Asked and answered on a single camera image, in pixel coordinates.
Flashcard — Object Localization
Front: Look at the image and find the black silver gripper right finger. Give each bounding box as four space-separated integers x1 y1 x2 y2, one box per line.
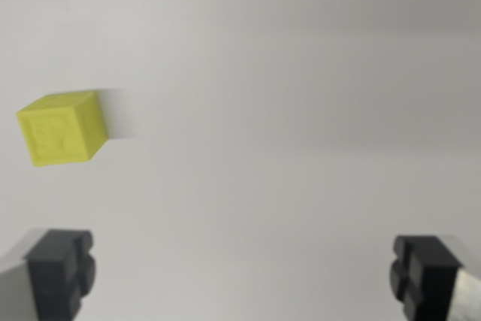
389 234 481 321

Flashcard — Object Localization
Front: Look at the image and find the black silver gripper left finger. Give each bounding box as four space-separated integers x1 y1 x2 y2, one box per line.
0 228 97 321

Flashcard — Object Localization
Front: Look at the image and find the yellow embossed cube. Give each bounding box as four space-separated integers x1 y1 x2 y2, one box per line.
16 89 110 168

